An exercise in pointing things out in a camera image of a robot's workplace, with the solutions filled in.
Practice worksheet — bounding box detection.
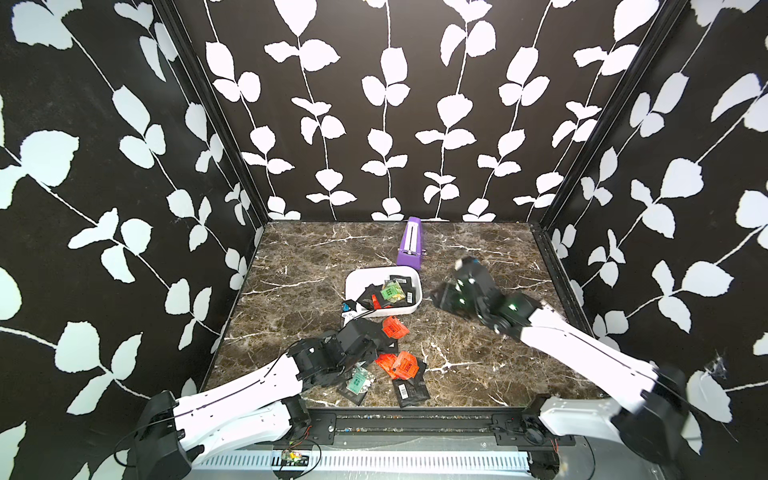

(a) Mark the black tea bag front centre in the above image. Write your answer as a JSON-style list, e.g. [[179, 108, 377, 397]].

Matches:
[[392, 377, 431, 408]]

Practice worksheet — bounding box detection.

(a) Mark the perforated white metal rail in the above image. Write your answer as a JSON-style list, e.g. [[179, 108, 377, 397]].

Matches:
[[192, 450, 532, 477]]

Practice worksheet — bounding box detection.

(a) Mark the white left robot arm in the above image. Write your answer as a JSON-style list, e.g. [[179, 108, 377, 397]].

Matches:
[[127, 318, 398, 479]]

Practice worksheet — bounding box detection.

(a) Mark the green grape oolong tea bag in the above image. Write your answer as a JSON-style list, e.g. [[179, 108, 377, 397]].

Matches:
[[338, 366, 375, 406]]

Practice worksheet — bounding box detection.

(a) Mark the black tea bag with barcode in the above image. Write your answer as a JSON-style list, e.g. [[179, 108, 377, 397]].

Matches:
[[357, 284, 381, 310]]

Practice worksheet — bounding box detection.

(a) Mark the red tea bag under green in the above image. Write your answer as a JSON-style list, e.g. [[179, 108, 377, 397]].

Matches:
[[375, 354, 397, 379]]

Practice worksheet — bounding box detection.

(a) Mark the black tea bag barcode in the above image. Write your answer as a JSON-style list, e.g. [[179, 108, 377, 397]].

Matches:
[[390, 275, 415, 304]]

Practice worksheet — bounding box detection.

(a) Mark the purple metronome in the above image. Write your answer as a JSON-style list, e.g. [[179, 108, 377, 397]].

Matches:
[[396, 217, 424, 271]]

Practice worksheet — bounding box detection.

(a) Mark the orange red tea bag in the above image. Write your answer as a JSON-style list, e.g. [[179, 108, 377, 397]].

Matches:
[[391, 351, 420, 380]]

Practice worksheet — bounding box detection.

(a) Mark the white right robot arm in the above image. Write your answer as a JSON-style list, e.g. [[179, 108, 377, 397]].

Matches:
[[430, 257, 691, 464]]

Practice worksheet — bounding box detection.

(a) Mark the green tea bag centre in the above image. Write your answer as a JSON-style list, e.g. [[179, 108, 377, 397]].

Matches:
[[381, 281, 406, 304]]

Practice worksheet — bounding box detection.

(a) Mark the white plastic storage box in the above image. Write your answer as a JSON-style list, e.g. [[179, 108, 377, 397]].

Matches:
[[345, 266, 424, 317]]

